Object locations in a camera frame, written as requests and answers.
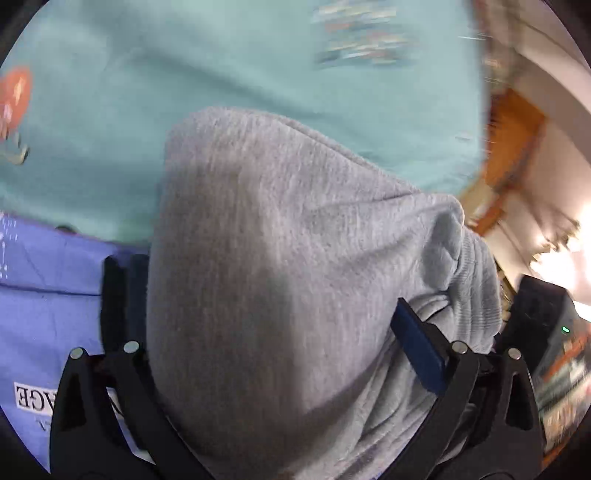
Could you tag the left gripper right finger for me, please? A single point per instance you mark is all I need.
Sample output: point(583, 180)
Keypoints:
point(484, 423)

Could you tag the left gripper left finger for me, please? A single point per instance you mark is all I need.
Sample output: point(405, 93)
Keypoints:
point(107, 422)

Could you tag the grey sweatpants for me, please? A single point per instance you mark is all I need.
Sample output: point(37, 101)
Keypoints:
point(276, 265)

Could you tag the purple patterned bed sheet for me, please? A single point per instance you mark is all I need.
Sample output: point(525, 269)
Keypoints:
point(59, 291)

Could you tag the wooden display shelf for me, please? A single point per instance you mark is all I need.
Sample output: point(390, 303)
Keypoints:
point(514, 131)

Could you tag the teal heart pattern blanket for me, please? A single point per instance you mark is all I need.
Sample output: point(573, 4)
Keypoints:
point(398, 82)

